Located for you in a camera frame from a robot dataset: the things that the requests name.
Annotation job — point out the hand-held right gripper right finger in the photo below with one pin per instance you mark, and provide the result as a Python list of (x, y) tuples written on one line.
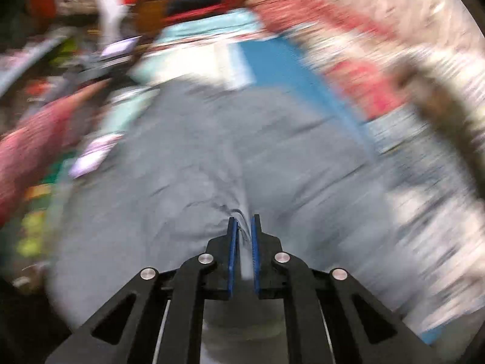
[(255, 258)]

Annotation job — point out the person's left forearm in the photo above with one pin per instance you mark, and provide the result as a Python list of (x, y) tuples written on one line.
[(41, 140)]

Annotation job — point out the grey garment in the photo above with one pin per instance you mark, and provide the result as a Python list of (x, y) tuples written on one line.
[(197, 167)]

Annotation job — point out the red floral blanket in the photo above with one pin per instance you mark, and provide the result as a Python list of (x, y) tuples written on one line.
[(341, 53)]

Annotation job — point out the blue and white bedsheet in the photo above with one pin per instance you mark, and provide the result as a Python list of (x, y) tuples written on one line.
[(261, 57)]

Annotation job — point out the dark blue and red cloth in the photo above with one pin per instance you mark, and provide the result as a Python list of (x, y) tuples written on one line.
[(195, 5)]

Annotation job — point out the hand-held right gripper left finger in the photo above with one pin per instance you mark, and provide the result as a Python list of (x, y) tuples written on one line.
[(232, 258)]

